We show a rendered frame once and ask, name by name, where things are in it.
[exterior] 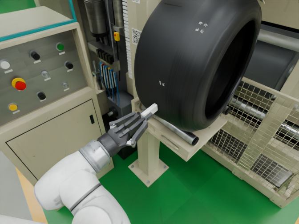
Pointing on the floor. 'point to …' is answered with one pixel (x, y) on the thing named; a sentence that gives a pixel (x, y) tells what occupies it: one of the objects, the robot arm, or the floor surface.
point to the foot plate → (147, 180)
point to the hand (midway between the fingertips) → (149, 112)
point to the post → (135, 11)
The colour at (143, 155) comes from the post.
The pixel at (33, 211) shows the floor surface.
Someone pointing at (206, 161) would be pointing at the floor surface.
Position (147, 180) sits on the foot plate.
